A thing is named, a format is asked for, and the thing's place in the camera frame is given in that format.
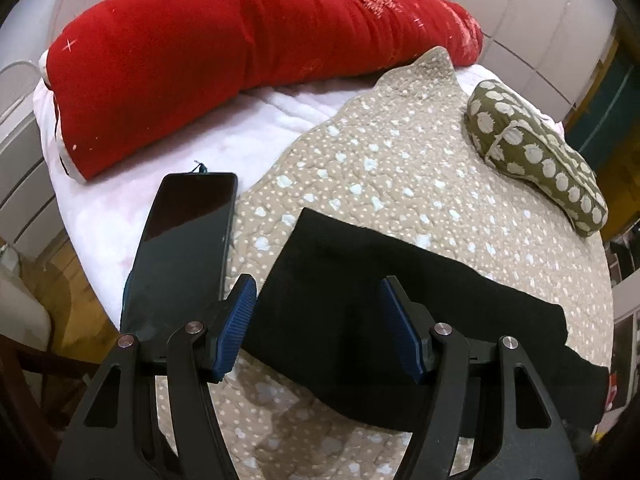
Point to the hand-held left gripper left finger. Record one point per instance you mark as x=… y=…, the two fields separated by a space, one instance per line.
x=235 y=332

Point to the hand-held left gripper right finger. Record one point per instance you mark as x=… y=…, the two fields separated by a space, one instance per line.
x=400 y=332

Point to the black pants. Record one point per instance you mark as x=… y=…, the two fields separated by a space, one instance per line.
x=325 y=280

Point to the black smartphone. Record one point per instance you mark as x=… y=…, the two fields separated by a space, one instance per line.
x=185 y=240

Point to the beige dotted quilt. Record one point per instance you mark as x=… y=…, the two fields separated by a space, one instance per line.
x=400 y=170

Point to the white blanket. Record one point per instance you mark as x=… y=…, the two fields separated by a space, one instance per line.
x=120 y=205

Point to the dark wooden chair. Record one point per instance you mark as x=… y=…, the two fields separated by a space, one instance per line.
x=30 y=360

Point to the green patterned pillow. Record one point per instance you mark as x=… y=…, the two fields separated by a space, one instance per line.
x=525 y=145

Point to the wooden shelf unit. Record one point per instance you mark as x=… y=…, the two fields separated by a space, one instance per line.
x=625 y=260

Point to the white drawer cabinet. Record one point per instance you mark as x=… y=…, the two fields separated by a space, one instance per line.
x=25 y=160

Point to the long red pillow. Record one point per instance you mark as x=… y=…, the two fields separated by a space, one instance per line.
x=200 y=50

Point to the dark green door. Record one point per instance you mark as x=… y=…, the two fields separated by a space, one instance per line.
x=607 y=105

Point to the white wardrobe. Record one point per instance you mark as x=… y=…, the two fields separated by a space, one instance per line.
x=525 y=20

